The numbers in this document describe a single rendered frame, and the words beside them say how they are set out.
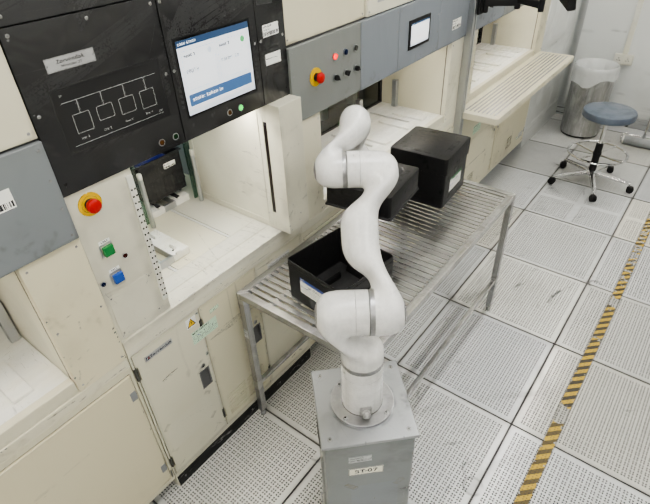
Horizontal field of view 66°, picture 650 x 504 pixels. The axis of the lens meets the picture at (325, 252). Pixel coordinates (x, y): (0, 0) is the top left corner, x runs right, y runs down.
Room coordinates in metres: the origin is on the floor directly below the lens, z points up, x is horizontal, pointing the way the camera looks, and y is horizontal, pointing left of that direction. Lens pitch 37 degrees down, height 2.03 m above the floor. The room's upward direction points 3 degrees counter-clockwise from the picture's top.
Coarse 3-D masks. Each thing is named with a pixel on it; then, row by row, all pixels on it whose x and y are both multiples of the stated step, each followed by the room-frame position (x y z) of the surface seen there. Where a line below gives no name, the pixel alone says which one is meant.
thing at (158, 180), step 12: (168, 156) 1.96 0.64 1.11; (144, 168) 1.87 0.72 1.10; (156, 168) 1.91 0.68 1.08; (168, 168) 1.95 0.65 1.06; (180, 168) 2.00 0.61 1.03; (144, 180) 1.86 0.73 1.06; (156, 180) 1.90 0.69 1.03; (168, 180) 1.94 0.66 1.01; (180, 180) 1.99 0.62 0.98; (156, 192) 1.89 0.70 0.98; (168, 192) 1.93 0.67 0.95; (156, 204) 1.90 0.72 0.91
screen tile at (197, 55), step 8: (200, 48) 1.52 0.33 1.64; (184, 56) 1.48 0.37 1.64; (192, 56) 1.50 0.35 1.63; (200, 56) 1.52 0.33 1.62; (208, 56) 1.54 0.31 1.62; (184, 64) 1.47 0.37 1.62; (192, 64) 1.49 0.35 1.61; (208, 64) 1.54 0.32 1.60; (216, 64) 1.56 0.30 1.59; (184, 72) 1.47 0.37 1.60; (200, 72) 1.51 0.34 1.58; (208, 72) 1.53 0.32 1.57; (216, 72) 1.56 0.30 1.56; (192, 80) 1.48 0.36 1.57; (200, 80) 1.51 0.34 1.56; (208, 80) 1.53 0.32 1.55; (216, 80) 1.55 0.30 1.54; (192, 88) 1.48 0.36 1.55
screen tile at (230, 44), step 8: (224, 40) 1.60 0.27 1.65; (232, 40) 1.62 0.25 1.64; (224, 48) 1.59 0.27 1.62; (232, 48) 1.62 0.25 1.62; (240, 48) 1.64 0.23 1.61; (248, 56) 1.67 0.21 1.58; (224, 64) 1.59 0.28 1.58; (232, 64) 1.61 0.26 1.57; (240, 64) 1.64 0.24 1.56; (248, 64) 1.66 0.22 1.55; (224, 72) 1.58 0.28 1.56; (232, 72) 1.61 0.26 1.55
